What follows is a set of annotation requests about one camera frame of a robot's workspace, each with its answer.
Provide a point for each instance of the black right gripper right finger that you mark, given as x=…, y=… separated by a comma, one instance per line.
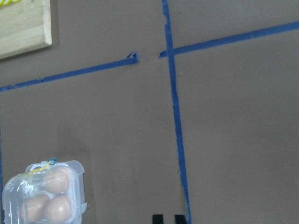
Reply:
x=180, y=219

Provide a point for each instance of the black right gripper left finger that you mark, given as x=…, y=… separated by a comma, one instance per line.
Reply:
x=157, y=219

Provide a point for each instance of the brown egg from bowl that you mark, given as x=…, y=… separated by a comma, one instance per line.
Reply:
x=58, y=210

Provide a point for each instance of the brown egg front tray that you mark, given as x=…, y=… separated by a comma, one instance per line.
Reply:
x=57, y=181

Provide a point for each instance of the brown egg tray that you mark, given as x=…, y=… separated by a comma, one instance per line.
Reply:
x=33, y=209
x=57, y=181

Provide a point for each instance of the clear plastic egg box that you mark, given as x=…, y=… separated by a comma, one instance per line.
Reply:
x=30, y=183

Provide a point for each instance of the brown egg rear tray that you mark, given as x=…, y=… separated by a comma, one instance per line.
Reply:
x=33, y=209

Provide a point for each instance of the bamboo cutting board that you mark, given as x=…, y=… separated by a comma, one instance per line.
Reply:
x=25, y=26

